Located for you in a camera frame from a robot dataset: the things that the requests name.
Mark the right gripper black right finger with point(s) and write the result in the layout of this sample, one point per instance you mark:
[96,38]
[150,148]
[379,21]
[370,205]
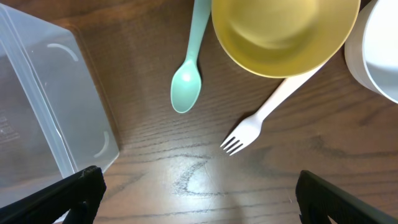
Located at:
[322,202]

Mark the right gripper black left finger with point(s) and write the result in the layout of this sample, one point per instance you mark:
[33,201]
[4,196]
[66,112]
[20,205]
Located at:
[78,197]

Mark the grey plastic bowl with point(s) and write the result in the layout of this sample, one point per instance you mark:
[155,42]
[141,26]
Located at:
[371,48]

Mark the yellow plastic bowl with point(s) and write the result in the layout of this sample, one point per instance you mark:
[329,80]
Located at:
[282,38]

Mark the clear plastic container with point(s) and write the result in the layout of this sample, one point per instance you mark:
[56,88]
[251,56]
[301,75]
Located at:
[53,123]

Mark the pink plastic fork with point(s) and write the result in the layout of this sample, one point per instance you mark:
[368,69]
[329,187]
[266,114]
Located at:
[249,129]

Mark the mint green plastic spoon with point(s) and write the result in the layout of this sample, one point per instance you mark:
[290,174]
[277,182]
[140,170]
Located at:
[186,82]

